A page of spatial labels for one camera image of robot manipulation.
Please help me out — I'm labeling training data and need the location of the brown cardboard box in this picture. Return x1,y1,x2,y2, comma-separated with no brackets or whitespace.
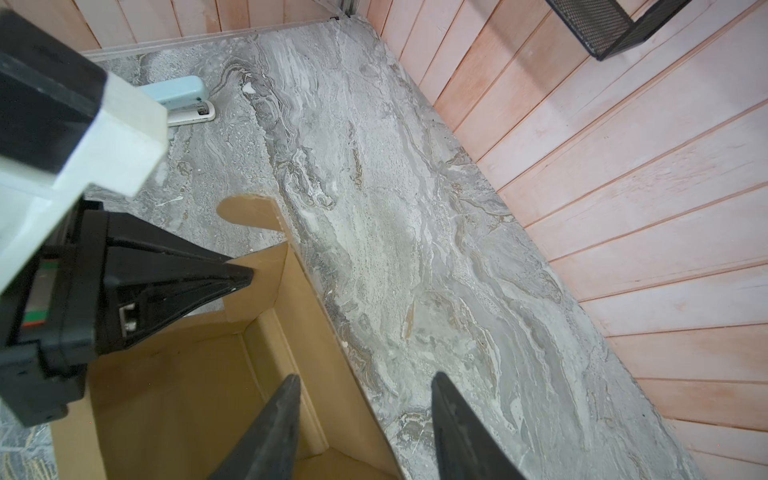
50,194,404,480

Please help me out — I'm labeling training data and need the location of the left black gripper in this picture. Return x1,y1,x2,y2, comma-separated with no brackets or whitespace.
1,200,255,427

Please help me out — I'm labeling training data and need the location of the light blue small device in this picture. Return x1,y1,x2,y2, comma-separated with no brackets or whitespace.
139,76,216,127

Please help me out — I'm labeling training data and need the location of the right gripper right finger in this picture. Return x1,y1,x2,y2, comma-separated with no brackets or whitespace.
431,372,525,480

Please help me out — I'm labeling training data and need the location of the black wire mesh basket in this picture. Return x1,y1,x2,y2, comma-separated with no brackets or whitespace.
547,0,690,61

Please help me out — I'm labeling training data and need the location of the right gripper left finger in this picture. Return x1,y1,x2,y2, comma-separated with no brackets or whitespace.
208,374,301,480

